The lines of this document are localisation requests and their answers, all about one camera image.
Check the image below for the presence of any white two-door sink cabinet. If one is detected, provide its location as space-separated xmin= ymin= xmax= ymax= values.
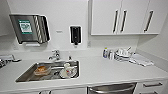
xmin=38 ymin=87 xmax=88 ymax=94

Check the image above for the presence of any stainless steel sink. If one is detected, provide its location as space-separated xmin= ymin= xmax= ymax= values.
xmin=14 ymin=59 xmax=81 ymax=83

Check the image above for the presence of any orange bowl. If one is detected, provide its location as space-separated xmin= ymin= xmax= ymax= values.
xmin=34 ymin=65 xmax=51 ymax=76

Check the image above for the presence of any white cloth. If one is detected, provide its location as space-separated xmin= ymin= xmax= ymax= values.
xmin=129 ymin=53 xmax=155 ymax=67

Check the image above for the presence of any small countertop soap pump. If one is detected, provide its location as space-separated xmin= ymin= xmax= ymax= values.
xmin=68 ymin=54 xmax=73 ymax=61

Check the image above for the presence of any grey paper towel dispenser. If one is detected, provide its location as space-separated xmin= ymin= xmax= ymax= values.
xmin=8 ymin=13 xmax=51 ymax=45

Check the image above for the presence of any small blue-capped bottle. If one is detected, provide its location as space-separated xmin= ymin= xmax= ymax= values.
xmin=102 ymin=47 xmax=109 ymax=60

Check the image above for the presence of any black wall soap dispenser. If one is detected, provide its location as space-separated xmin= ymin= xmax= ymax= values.
xmin=69 ymin=25 xmax=82 ymax=46

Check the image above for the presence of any stainless steel dishwasher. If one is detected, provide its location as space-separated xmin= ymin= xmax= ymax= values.
xmin=86 ymin=82 xmax=138 ymax=94

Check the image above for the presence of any white drawer unit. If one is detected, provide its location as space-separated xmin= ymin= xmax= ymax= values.
xmin=135 ymin=79 xmax=168 ymax=94

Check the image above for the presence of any chrome sink faucet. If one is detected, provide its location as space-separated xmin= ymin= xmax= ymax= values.
xmin=48 ymin=49 xmax=62 ymax=62

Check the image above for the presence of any white three-door wall cabinet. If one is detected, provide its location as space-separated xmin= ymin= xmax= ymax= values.
xmin=88 ymin=0 xmax=168 ymax=36

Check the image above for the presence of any white patterned bowl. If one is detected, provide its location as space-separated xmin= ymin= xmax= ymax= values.
xmin=59 ymin=63 xmax=78 ymax=79

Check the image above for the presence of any small wall label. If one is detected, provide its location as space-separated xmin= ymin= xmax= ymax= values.
xmin=55 ymin=30 xmax=63 ymax=34

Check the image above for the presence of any small white bottle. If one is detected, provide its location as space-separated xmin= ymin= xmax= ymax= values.
xmin=108 ymin=49 xmax=115 ymax=61

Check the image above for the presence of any stack of white dishes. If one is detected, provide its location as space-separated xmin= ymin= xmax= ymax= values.
xmin=114 ymin=47 xmax=132 ymax=63

